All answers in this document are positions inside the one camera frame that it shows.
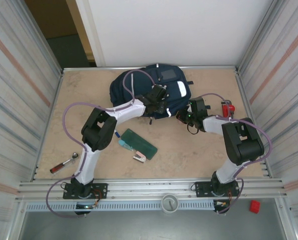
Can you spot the navy blue student backpack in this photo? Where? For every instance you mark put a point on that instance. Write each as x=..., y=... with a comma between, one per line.
x=141, y=85

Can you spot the dark green pencil case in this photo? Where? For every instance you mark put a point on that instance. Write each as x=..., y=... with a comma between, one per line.
x=138, y=145

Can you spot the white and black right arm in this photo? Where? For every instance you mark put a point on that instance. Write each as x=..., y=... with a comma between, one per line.
x=214, y=123

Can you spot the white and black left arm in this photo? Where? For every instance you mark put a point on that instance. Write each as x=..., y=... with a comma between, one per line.
x=128, y=111

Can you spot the red pipe wrench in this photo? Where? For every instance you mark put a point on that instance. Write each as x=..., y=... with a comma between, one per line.
x=226, y=108

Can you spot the white marker with blue cap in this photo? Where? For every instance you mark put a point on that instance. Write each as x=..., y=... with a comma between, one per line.
x=117, y=134

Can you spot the light teal correction tape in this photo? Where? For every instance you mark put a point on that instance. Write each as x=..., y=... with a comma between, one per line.
x=125, y=145

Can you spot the pink stapler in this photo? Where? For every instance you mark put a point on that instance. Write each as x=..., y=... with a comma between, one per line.
x=139, y=157

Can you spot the grey round cup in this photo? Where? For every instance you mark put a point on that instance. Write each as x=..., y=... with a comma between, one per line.
x=170, y=203

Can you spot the small red block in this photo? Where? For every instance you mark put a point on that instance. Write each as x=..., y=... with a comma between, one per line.
x=254, y=206

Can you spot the beige door jamb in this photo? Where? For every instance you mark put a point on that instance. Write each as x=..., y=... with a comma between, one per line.
x=80, y=32

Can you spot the grey metal shelf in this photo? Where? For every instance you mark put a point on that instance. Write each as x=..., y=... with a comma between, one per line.
x=138, y=225

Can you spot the brown wooden door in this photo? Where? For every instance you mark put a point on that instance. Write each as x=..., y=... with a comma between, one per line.
x=51, y=17

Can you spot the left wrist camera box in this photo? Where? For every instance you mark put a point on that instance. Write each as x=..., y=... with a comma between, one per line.
x=158, y=93

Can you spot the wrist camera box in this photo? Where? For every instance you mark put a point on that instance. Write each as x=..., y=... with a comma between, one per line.
x=198, y=106
x=158, y=93

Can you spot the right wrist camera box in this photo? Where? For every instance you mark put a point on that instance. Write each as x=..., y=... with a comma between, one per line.
x=198, y=106

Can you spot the thin aluminium table edge rail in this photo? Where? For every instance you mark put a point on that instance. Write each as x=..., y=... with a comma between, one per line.
x=209, y=67

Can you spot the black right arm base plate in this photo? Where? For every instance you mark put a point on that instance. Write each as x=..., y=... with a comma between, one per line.
x=202, y=188

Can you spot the wide aluminium mounting rail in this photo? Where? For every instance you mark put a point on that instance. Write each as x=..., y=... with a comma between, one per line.
x=148, y=187

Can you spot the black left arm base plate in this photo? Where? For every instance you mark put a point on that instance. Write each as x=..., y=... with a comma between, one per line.
x=98, y=190

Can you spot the white door frame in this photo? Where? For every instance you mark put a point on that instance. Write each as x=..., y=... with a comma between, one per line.
x=91, y=32

